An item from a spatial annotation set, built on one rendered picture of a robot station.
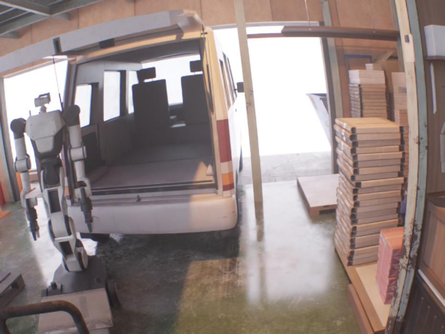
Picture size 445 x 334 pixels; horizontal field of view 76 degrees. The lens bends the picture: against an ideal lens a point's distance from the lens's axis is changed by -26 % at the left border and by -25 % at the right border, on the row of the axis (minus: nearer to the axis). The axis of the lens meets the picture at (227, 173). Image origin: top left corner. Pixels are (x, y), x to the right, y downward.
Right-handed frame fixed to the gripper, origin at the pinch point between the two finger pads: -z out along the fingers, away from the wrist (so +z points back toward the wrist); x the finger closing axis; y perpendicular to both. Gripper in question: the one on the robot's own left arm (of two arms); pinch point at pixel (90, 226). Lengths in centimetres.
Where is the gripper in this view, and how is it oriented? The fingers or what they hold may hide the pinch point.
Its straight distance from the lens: 239.6
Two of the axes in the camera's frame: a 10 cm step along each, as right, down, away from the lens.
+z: -1.6, -9.9, -0.6
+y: 9.4, -1.7, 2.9
